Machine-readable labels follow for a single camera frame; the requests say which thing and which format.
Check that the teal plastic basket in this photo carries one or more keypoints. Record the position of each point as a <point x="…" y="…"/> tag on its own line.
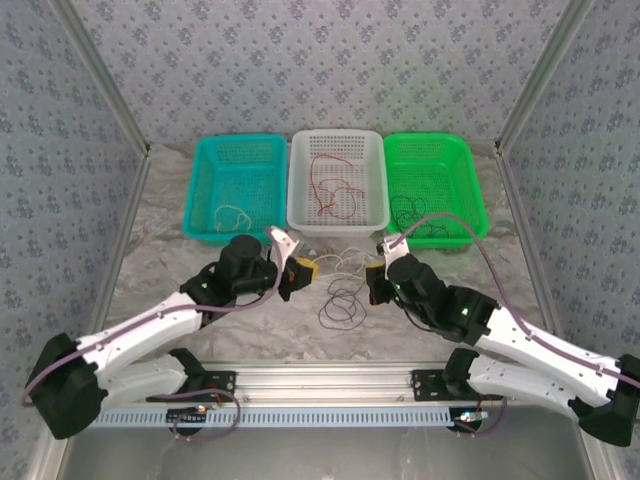
<point x="225" y="170"/>

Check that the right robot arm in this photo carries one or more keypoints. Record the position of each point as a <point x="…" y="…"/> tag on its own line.
<point x="540" y="385"/>

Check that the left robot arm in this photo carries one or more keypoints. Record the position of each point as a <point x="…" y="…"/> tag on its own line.
<point x="65" y="395"/>

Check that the white plastic basket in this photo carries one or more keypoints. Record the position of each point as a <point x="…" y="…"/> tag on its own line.
<point x="300" y="200"/>

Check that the red power lead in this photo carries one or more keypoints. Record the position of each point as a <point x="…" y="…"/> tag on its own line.
<point x="220" y="397"/>
<point x="482" y="400"/>

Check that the small circuit board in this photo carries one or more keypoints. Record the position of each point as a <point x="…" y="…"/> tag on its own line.
<point x="182" y="415"/>
<point x="470" y="416"/>

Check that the green plastic basket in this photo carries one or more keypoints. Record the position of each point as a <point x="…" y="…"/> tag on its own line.
<point x="440" y="170"/>

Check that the grey metal panel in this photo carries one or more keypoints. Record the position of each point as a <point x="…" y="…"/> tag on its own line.
<point x="325" y="455"/>

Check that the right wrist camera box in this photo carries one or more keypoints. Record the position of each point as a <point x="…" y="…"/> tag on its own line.
<point x="387" y="247"/>

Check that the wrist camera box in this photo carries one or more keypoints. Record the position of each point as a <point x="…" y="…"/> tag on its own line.
<point x="282" y="242"/>
<point x="387" y="247"/>

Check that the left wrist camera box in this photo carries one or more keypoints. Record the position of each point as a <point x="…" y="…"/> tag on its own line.
<point x="282" y="242"/>

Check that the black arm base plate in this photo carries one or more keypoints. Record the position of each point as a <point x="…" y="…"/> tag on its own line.
<point x="229" y="380"/>
<point x="422" y="385"/>

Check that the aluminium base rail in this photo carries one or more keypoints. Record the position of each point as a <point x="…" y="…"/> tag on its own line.
<point x="325" y="380"/>

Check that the aluminium lower frame rail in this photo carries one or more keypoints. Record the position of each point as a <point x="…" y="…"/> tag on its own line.
<point x="45" y="460"/>
<point x="605" y="465"/>

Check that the aluminium frame post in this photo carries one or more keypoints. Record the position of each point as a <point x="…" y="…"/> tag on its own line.
<point x="540" y="75"/>
<point x="102" y="75"/>

